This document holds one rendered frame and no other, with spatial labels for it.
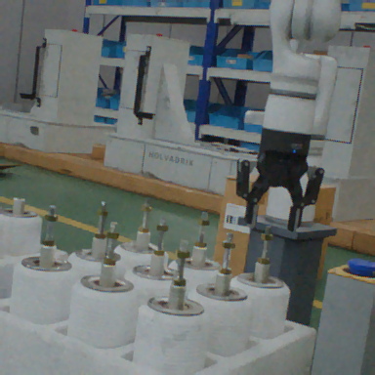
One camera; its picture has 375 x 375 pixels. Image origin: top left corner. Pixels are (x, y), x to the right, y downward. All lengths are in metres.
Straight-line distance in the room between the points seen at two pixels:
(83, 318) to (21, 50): 7.74
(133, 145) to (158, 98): 0.31
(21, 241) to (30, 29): 7.35
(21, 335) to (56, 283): 0.09
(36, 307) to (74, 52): 3.49
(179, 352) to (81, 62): 3.69
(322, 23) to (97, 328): 0.53
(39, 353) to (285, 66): 0.54
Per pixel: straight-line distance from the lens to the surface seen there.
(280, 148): 1.10
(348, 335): 1.04
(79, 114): 4.55
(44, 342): 1.03
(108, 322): 1.01
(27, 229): 1.46
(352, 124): 3.15
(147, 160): 3.77
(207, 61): 7.01
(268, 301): 1.13
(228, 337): 1.04
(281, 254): 1.43
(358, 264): 1.03
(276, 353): 1.10
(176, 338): 0.94
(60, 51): 4.45
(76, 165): 4.07
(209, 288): 1.08
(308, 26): 1.11
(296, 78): 1.10
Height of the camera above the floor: 0.53
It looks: 10 degrees down
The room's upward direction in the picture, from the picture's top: 7 degrees clockwise
